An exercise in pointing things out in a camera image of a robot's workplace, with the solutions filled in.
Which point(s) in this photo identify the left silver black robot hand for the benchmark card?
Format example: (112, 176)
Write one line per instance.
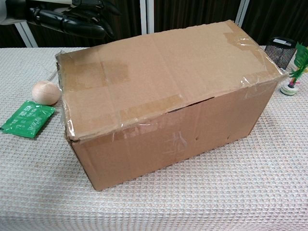
(72, 22)

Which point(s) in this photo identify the brown taped cardboard box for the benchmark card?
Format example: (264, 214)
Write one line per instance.
(156, 96)

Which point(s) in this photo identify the beige wooden ball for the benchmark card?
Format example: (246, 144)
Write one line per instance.
(45, 93)

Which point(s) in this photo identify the green foil packet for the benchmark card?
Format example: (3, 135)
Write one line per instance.
(29, 119)

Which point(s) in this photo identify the black mesh pen holder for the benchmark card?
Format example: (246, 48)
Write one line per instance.
(280, 53)

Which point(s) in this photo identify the beige waffle tablecloth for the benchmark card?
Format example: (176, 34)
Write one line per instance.
(192, 197)

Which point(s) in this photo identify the small artificial plant toy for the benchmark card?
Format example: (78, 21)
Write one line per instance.
(290, 87)

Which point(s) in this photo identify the white partition frame post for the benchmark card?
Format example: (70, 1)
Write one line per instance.
(147, 19)
(27, 36)
(241, 12)

